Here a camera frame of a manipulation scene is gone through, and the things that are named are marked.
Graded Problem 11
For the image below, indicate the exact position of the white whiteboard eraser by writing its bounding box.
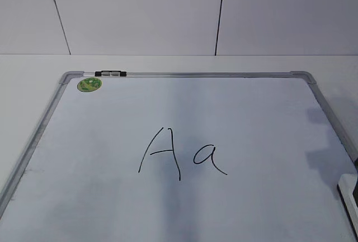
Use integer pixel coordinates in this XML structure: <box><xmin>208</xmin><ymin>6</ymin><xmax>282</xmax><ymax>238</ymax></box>
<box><xmin>337</xmin><ymin>174</ymin><xmax>357</xmax><ymax>236</ymax></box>

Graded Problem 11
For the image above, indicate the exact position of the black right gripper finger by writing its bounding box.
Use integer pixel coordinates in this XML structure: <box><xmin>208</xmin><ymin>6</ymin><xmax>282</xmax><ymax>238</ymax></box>
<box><xmin>354</xmin><ymin>158</ymin><xmax>358</xmax><ymax>171</ymax></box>

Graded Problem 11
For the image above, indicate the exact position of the white board with aluminium frame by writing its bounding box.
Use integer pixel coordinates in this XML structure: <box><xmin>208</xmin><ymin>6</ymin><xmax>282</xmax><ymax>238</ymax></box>
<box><xmin>1</xmin><ymin>72</ymin><xmax>356</xmax><ymax>241</ymax></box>

